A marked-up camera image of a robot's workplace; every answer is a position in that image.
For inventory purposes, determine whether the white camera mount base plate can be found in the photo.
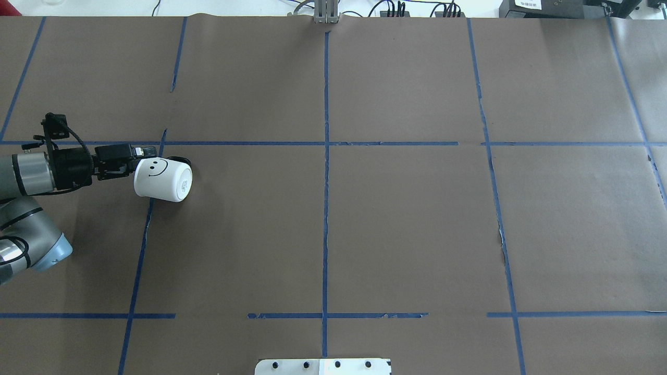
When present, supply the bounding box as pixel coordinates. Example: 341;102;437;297
254;358;392;374

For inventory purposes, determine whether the white smiley face mug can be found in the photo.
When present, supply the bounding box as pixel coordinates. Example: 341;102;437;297
133;157;193;202

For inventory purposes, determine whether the black box with label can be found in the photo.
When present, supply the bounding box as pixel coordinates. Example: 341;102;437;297
498;1;641;19

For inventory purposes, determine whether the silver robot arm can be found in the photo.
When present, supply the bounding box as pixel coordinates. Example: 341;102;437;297
1;143;158;284

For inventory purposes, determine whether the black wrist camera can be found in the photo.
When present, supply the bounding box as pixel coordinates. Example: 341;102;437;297
41;113;70;140

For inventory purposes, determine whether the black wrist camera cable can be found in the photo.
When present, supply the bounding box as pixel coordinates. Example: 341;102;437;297
32;114;98;196

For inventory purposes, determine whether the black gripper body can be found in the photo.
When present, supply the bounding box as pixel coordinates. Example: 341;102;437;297
52;144;134;191

